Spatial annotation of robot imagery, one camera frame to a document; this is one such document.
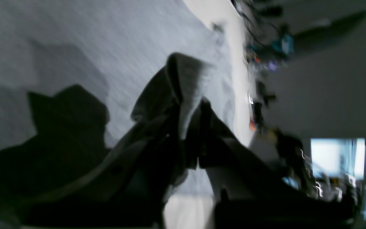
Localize grey t-shirt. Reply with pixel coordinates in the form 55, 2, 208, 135
0, 0, 234, 203

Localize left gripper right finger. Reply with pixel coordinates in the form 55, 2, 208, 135
199, 100, 358, 229

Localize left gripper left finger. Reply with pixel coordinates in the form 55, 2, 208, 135
22, 105, 183, 229

